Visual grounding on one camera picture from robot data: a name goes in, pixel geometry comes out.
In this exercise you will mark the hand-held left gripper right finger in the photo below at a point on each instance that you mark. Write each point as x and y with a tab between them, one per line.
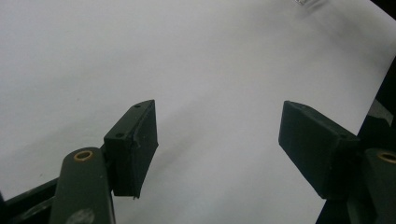
317	149

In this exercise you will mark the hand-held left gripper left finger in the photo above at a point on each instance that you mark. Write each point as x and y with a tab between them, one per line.
130	152

